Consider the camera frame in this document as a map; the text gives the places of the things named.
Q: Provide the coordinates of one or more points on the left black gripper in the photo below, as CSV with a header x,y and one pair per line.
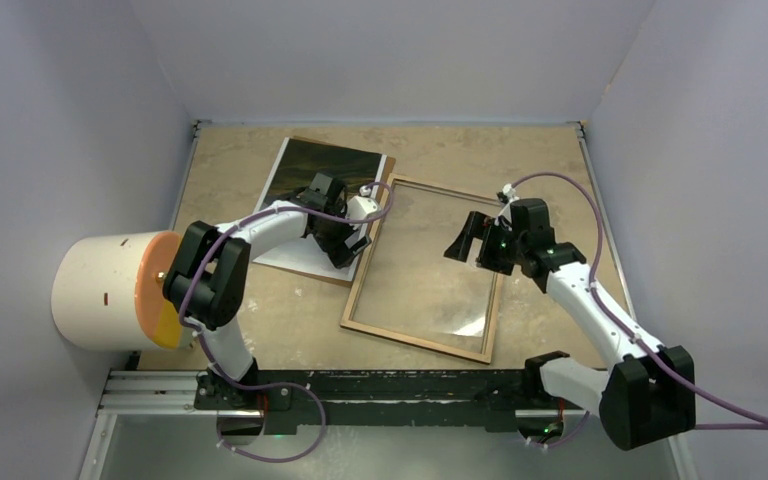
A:
x,y
338,252

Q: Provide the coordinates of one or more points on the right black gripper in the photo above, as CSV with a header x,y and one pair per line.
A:
x,y
474,228

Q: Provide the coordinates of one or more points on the wooden picture frame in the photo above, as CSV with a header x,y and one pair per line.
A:
x,y
417,344

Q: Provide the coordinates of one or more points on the dark landscape photo print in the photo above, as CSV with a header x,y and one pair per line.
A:
x,y
280,181

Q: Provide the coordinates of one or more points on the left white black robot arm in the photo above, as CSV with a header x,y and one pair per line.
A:
x,y
206,280

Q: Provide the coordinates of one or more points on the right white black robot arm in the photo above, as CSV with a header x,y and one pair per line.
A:
x,y
643,394

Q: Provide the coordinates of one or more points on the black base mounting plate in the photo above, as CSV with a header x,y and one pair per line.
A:
x,y
497,401

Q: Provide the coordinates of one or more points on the white cylinder with orange lid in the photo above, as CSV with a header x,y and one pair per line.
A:
x,y
107,293

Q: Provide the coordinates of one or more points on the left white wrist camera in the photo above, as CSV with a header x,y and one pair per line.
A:
x,y
361,209

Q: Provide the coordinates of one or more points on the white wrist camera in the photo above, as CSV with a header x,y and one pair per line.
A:
x,y
506,197
361,209

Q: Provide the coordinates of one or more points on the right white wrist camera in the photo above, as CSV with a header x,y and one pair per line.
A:
x,y
506,197

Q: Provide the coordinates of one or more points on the aluminium rail frame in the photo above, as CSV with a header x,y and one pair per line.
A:
x,y
645,393

